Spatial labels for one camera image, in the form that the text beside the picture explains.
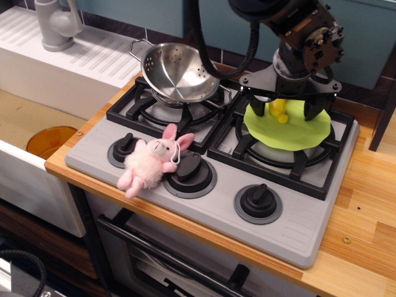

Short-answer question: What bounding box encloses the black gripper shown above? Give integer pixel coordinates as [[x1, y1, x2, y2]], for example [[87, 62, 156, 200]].
[[239, 42, 342, 121]]

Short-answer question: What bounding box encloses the yellow toy banana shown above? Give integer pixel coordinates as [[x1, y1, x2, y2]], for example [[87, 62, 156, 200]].
[[269, 98, 289, 124]]

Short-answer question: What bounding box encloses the pink plush bunny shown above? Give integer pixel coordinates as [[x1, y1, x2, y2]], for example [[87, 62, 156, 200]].
[[117, 123, 195, 199]]

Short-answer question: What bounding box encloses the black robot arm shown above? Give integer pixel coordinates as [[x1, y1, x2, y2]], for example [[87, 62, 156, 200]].
[[229, 1, 344, 121]]

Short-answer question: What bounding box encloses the green plastic plate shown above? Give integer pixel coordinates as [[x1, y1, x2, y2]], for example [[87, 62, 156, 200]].
[[244, 100, 331, 151]]

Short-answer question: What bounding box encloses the black right burner grate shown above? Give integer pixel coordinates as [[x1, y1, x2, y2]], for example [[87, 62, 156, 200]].
[[208, 87, 359, 200]]

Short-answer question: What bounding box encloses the black burner grate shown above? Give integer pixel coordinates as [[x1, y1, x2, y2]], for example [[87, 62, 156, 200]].
[[106, 76, 240, 154], [208, 87, 359, 200]]

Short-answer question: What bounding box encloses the teal cabinet box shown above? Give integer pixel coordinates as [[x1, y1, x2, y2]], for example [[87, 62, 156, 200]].
[[77, 1, 395, 90]]

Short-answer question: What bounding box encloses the black right stove knob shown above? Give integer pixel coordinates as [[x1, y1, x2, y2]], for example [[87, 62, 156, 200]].
[[234, 184, 283, 225]]

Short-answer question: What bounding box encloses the black stove knob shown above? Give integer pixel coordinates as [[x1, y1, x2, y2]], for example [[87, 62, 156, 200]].
[[107, 132, 140, 169], [234, 184, 283, 225], [163, 153, 217, 199]]

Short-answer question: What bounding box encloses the steel colander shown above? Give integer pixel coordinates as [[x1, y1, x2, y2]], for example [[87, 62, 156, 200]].
[[129, 38, 232, 106]]

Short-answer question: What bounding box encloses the black middle stove knob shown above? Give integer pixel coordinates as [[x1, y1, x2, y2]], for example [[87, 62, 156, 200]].
[[163, 153, 217, 199]]

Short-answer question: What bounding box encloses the grey toy stove top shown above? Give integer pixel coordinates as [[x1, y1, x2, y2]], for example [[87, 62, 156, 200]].
[[64, 75, 361, 269]]

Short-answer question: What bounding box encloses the black left burner grate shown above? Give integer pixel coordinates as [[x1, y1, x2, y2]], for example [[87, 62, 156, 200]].
[[106, 76, 240, 154]]

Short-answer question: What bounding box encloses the black left stove knob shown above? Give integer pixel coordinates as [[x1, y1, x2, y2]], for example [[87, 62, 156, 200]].
[[107, 132, 140, 169]]

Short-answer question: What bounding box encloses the grey toy faucet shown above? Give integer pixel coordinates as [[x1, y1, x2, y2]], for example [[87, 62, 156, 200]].
[[34, 0, 83, 52]]

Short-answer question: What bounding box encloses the orange plastic bowl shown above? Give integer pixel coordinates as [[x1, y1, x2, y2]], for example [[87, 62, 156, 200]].
[[26, 126, 77, 160]]

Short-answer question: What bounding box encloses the white toy sink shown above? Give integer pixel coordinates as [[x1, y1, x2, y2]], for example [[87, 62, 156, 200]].
[[1, 6, 140, 238]]

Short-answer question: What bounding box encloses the black oven door handle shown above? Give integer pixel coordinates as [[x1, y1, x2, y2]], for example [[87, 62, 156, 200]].
[[97, 209, 250, 296]]

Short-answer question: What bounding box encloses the black braided cable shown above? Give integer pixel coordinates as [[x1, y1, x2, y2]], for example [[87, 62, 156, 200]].
[[0, 249, 47, 297]]

